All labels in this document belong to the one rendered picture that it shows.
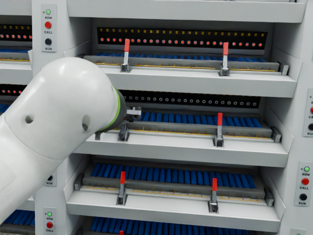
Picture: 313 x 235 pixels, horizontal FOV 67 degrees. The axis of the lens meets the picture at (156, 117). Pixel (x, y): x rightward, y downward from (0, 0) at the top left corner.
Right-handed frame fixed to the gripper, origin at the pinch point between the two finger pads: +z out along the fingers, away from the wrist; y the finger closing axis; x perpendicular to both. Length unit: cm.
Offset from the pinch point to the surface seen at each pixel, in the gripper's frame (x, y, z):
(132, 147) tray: -8.8, 2.9, -0.7
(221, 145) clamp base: -6.8, 27.3, -0.2
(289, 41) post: 23, 45, 0
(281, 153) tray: -7.7, 42.6, -1.2
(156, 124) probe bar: -2.0, 9.0, 4.1
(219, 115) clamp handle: 1.4, 26.5, 0.0
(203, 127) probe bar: -2.1, 22.8, 4.1
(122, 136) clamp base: -6.1, -0.3, 1.0
